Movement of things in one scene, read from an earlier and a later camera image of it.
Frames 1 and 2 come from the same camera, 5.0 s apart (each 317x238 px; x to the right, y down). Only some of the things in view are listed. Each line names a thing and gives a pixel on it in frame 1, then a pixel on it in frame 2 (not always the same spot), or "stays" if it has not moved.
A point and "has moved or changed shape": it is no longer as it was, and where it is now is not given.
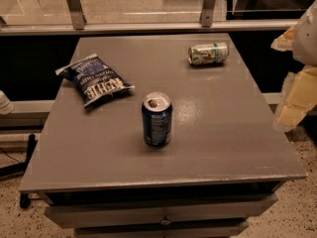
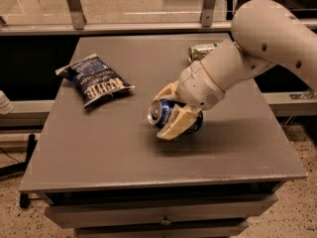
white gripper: x=307 y=39 -> x=198 y=86
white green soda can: x=206 y=54 stays
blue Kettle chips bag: x=94 y=79 stays
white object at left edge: x=6 y=106 stays
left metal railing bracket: x=77 y=16 stays
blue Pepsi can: x=157 y=114 has moved or changed shape
